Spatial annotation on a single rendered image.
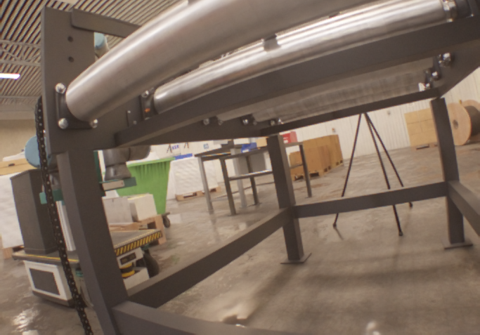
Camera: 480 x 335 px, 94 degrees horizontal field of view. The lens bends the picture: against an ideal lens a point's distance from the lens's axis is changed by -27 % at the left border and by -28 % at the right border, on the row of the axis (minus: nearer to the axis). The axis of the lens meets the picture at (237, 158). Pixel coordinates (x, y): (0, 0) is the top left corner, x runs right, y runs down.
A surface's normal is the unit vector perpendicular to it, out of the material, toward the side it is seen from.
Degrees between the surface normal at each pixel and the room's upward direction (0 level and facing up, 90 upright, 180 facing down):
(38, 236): 90
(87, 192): 90
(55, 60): 90
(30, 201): 90
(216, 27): 132
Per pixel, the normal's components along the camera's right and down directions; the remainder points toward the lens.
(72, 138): 0.83, -0.18
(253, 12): -0.25, 0.73
